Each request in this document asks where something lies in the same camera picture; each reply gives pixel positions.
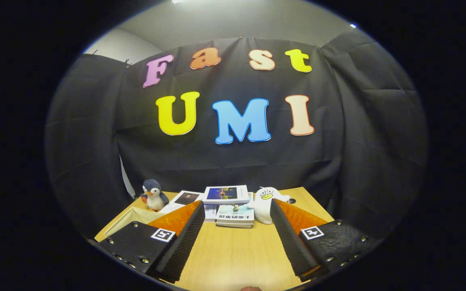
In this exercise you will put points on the white duck plush toy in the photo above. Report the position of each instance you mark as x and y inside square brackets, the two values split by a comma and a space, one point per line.
[263, 208]

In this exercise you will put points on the penguin plush toy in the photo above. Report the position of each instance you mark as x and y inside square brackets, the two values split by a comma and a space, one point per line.
[155, 198]

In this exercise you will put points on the plain thick book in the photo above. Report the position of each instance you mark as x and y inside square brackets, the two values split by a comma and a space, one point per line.
[235, 225]

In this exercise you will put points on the beige fabric storage box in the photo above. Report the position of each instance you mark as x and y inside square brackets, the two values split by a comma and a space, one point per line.
[130, 218]

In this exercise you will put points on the portrait cover book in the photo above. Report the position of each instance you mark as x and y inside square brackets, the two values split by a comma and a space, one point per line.
[184, 199]

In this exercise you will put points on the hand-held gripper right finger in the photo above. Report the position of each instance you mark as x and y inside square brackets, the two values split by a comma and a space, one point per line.
[293, 246]

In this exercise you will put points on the blue picture cover book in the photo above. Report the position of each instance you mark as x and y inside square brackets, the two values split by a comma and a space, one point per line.
[225, 195]

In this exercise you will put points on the teal cover book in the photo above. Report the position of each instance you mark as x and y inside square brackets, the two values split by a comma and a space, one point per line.
[235, 213]

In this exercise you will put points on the white text cover book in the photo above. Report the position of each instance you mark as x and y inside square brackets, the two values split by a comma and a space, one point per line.
[210, 212]

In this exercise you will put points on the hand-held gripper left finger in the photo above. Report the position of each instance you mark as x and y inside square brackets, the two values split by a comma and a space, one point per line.
[180, 242]

